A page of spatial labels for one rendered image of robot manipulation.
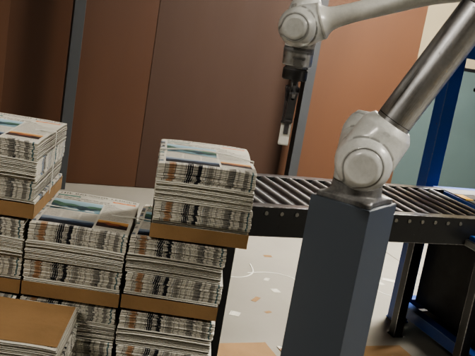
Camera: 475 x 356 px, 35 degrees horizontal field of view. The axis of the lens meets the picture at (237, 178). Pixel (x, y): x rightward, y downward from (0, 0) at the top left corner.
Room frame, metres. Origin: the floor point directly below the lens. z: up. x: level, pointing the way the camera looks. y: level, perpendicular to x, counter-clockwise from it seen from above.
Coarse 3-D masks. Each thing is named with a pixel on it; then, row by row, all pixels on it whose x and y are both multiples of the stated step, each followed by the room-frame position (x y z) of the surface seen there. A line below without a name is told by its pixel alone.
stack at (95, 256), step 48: (0, 240) 2.04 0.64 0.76; (48, 240) 2.06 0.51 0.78; (96, 240) 2.07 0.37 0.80; (144, 240) 2.08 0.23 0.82; (96, 288) 2.07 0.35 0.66; (144, 288) 2.07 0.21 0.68; (192, 288) 2.08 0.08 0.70; (96, 336) 2.07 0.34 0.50; (144, 336) 2.08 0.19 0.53; (192, 336) 2.09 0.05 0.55
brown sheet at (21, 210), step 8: (56, 184) 2.33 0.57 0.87; (48, 192) 2.22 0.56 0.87; (56, 192) 2.35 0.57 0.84; (0, 200) 2.04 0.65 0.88; (40, 200) 2.12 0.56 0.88; (48, 200) 2.24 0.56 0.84; (0, 208) 2.05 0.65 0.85; (8, 208) 2.05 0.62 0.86; (16, 208) 2.05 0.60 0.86; (24, 208) 2.05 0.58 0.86; (32, 208) 2.05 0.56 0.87; (40, 208) 2.14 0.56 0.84; (16, 216) 2.05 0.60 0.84; (24, 216) 2.05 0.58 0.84; (32, 216) 2.05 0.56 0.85
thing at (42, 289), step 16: (0, 288) 2.05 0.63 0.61; (16, 288) 2.05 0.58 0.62; (32, 288) 2.05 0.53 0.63; (48, 288) 2.05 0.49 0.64; (64, 288) 2.06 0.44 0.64; (80, 288) 2.06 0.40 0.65; (96, 304) 2.06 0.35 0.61; (112, 304) 2.07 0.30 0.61; (128, 304) 2.07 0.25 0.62; (144, 304) 2.07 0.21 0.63; (160, 304) 2.07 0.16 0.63; (176, 304) 2.08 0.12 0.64; (192, 304) 2.08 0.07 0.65
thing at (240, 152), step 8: (160, 144) 2.35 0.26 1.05; (168, 144) 2.34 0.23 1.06; (176, 144) 2.36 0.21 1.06; (184, 144) 2.38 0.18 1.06; (192, 144) 2.40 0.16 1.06; (200, 144) 2.42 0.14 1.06; (208, 144) 2.44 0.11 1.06; (200, 152) 2.31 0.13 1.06; (208, 152) 2.32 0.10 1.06; (224, 152) 2.35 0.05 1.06; (232, 152) 2.37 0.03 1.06; (240, 152) 2.39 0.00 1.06
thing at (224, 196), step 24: (168, 168) 2.08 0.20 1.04; (192, 168) 2.08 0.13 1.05; (216, 168) 2.09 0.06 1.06; (240, 168) 2.14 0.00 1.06; (168, 192) 2.07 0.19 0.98; (192, 192) 2.08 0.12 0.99; (216, 192) 2.09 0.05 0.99; (240, 192) 2.10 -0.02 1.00; (168, 216) 2.07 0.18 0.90; (192, 216) 2.08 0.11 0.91; (216, 216) 2.09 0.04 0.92; (240, 216) 2.10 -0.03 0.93
